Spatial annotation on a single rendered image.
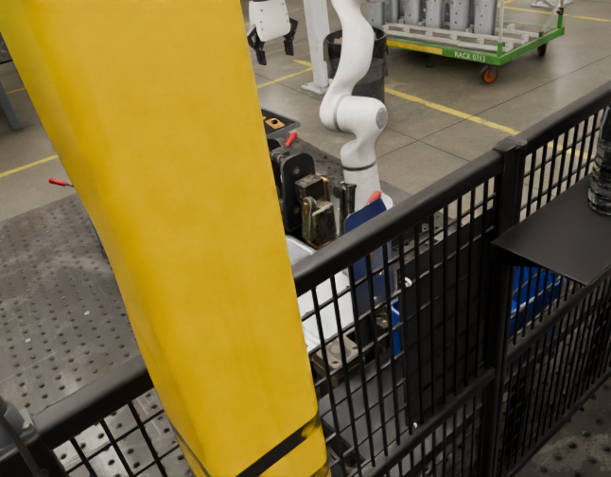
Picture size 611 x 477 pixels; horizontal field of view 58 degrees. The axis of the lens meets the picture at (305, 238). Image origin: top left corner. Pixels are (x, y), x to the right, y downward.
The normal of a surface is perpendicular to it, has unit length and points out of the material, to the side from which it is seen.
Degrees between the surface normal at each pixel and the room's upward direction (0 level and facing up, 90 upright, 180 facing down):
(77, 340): 0
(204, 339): 90
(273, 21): 92
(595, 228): 0
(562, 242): 0
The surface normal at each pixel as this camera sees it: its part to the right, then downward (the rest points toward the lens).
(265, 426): 0.62, 0.37
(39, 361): -0.14, -0.82
